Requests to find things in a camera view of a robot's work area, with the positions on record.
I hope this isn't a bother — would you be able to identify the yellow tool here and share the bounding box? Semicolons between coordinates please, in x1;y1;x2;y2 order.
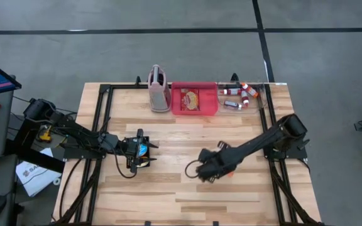
37;124;53;143

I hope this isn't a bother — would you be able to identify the red snack packet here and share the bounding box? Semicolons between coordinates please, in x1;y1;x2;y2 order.
180;88;200;111

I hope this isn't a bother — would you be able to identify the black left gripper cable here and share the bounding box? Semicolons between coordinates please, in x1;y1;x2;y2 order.
113;146;138;180

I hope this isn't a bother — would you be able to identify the pink plastic bin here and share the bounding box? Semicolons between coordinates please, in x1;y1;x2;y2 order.
170;81;219;116

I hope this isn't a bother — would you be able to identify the red Chefmaster colour bottle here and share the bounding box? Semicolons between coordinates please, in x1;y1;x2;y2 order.
219;88;242;96

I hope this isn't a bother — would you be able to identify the black power cable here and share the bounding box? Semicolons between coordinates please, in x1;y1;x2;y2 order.
58;158;84;222

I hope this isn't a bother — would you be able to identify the white printed paper bag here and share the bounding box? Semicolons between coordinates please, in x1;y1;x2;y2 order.
15;147;63;198

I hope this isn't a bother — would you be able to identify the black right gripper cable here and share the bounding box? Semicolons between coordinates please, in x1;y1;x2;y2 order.
184;159;202;179

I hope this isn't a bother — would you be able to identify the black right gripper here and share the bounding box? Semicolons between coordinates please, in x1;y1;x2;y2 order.
196;141;241;183

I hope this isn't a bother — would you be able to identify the clear plastic bin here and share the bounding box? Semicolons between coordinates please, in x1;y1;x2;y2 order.
217;82;268;114

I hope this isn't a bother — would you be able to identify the pink-handled metal box grater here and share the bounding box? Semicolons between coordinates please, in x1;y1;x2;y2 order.
148;64;172;113

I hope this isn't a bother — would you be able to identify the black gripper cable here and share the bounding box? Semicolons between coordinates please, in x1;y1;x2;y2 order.
113;146;138;180
184;159;202;179

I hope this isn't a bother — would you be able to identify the dark red colour bottle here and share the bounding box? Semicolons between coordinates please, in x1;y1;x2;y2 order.
223;99;244;110

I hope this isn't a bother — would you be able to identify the black stand beam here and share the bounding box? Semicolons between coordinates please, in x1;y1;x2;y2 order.
4;137;65;173

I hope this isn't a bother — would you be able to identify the black metal table frame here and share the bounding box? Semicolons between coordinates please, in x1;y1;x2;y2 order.
53;82;325;226

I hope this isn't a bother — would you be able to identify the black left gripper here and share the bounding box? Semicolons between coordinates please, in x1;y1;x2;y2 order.
119;128;160;174

